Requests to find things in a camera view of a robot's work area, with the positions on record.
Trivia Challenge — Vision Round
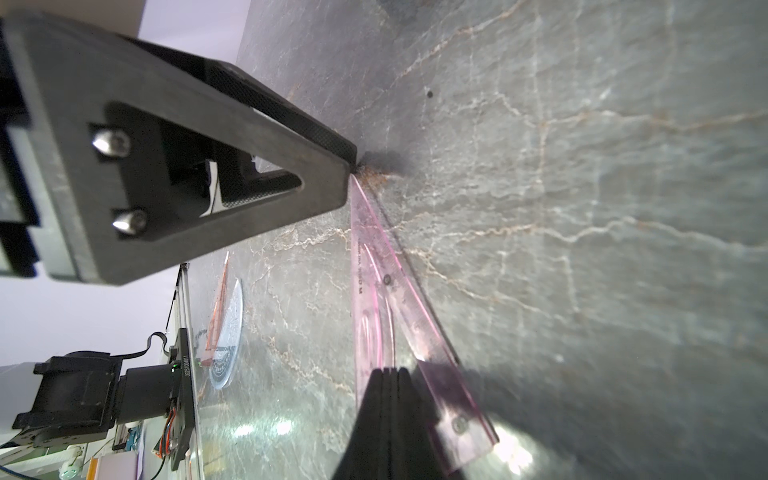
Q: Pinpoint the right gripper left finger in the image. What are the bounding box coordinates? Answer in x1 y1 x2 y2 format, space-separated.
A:
332 369 390 480

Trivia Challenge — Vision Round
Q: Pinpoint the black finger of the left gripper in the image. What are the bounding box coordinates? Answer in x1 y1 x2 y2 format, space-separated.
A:
119 35 359 211
1 11 351 285

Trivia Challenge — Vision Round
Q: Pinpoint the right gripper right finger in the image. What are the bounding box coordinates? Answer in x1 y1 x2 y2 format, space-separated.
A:
389 368 451 479

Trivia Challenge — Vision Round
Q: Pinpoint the pink triangle ruler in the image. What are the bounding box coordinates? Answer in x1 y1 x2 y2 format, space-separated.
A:
348 178 498 473

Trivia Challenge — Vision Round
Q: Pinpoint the blue protractor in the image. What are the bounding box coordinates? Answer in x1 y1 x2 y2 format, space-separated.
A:
209 278 244 390

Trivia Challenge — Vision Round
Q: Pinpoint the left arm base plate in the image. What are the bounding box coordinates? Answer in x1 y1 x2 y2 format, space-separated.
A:
1 328 196 471

